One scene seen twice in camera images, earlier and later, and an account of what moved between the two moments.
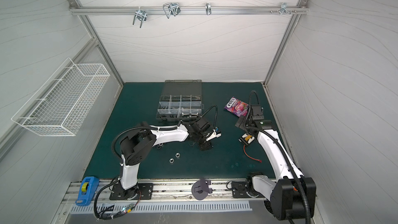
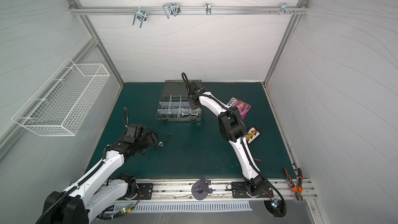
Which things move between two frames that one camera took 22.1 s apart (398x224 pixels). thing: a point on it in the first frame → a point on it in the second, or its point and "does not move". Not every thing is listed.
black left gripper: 205,147 → 150,140
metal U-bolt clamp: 141,15 does not move
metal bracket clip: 208,9 does not move
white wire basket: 60,106 does not move
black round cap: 200,189 does not move
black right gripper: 246,122 → 193,100
